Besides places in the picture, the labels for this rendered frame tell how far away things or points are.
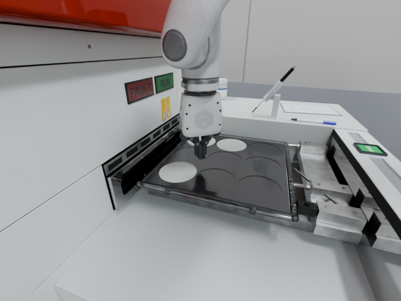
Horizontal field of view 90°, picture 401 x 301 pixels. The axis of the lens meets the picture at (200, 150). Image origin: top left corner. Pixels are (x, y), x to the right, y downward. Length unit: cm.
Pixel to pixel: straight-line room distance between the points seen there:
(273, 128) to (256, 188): 33
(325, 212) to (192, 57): 38
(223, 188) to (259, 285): 20
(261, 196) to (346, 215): 16
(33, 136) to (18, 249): 17
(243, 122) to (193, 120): 34
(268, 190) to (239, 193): 7
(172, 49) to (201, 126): 18
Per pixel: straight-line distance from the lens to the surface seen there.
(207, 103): 46
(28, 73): 37
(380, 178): 54
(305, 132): 78
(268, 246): 49
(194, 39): 36
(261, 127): 77
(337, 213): 48
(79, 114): 42
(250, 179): 52
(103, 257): 49
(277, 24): 204
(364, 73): 205
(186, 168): 55
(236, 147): 68
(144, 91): 56
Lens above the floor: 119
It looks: 27 degrees down
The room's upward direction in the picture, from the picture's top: straight up
